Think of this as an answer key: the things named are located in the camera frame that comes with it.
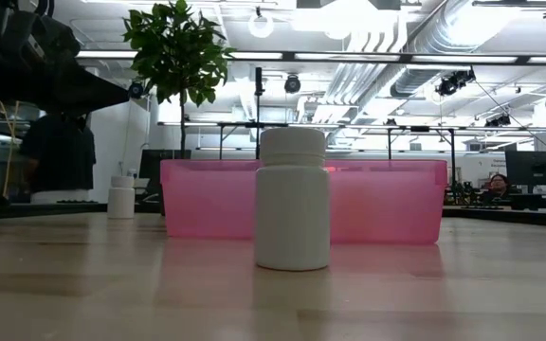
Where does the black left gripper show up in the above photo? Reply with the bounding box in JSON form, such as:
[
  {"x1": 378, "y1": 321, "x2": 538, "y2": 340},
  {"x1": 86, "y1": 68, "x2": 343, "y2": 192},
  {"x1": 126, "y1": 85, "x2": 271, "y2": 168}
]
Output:
[{"x1": 0, "y1": 0, "x2": 130, "y2": 115}]

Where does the white pill bottle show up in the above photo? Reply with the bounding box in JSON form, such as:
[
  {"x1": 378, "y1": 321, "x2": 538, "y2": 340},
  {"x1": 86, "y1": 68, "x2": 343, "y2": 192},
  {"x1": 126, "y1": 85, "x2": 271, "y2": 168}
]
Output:
[
  {"x1": 106, "y1": 174, "x2": 137, "y2": 220},
  {"x1": 253, "y1": 126, "x2": 332, "y2": 272}
]

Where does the pink translucent plastic basket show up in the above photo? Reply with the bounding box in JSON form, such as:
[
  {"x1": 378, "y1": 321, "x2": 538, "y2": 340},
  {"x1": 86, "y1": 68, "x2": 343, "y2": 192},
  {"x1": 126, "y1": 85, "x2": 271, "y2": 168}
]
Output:
[{"x1": 159, "y1": 158, "x2": 448, "y2": 246}]

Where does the person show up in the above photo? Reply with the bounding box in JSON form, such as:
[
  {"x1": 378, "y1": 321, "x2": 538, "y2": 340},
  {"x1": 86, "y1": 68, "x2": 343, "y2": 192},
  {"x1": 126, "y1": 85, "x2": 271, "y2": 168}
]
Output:
[
  {"x1": 479, "y1": 172, "x2": 514, "y2": 205},
  {"x1": 19, "y1": 112, "x2": 98, "y2": 205}
]

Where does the black computer monitor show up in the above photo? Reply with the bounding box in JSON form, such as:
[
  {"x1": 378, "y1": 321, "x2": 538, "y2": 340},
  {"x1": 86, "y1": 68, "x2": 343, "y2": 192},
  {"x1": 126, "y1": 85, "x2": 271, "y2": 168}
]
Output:
[
  {"x1": 504, "y1": 150, "x2": 546, "y2": 194},
  {"x1": 138, "y1": 149, "x2": 192, "y2": 193}
]

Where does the green potted plant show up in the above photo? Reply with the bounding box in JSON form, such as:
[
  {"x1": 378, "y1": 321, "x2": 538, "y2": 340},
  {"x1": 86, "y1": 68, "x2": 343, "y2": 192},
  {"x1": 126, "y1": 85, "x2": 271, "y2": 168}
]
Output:
[{"x1": 121, "y1": 0, "x2": 236, "y2": 161}]

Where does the black tripod stand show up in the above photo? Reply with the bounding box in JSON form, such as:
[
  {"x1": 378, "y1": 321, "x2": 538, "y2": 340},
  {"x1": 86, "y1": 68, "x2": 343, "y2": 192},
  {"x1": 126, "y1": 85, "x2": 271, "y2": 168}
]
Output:
[{"x1": 253, "y1": 65, "x2": 265, "y2": 160}]

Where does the long linear ceiling light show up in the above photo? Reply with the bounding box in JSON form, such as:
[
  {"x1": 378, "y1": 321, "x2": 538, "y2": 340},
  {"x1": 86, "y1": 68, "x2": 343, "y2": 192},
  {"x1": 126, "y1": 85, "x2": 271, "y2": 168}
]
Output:
[{"x1": 74, "y1": 48, "x2": 546, "y2": 66}]

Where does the white ring light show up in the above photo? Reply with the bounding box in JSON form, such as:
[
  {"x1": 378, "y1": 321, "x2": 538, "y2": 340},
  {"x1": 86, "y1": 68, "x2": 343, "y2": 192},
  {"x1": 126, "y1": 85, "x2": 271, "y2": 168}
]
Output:
[{"x1": 247, "y1": 9, "x2": 275, "y2": 40}]

